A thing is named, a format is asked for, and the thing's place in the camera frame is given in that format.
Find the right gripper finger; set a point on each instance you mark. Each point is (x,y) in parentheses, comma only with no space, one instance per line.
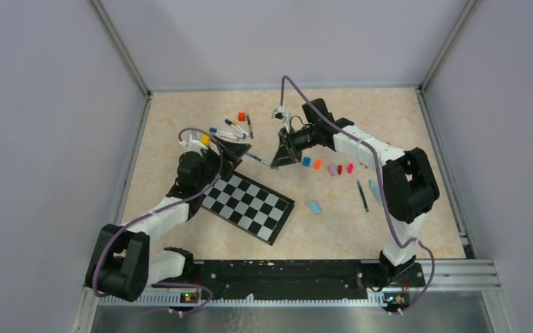
(284,156)
(283,141)

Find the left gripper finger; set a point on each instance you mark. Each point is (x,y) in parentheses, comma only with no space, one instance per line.
(231,162)
(234,150)

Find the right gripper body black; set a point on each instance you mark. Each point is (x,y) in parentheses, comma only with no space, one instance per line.
(305,139)

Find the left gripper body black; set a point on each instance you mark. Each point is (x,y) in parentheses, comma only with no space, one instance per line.
(210,163)

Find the pale purple highlighter cap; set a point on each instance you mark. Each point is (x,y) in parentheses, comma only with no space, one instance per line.
(332,169)

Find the thin dark pen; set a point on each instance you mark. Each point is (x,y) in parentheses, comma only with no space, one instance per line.
(250,128)

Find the black white chessboard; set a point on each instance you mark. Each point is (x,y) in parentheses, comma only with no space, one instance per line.
(252,207)

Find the light blue highlighter cap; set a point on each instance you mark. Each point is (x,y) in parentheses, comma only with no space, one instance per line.
(315,207)

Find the black gel pen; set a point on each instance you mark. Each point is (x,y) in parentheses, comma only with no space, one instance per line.
(361,192)

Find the light blue eraser bar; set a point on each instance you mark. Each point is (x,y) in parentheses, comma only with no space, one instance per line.
(373,186)

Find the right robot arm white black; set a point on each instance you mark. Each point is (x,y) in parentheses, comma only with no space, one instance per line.
(406,182)

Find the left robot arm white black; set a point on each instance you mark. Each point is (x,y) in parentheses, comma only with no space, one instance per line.
(121,264)

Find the yellow block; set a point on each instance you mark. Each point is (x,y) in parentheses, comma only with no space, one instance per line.
(205,140)

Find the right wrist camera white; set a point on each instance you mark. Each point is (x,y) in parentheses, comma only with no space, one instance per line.
(282,114)

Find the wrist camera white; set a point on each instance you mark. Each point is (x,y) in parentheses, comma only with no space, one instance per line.
(282,114)
(193,142)

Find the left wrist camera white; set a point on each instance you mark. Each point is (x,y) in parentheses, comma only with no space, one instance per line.
(193,142)

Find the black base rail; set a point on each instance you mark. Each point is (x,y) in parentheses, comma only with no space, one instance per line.
(334,279)

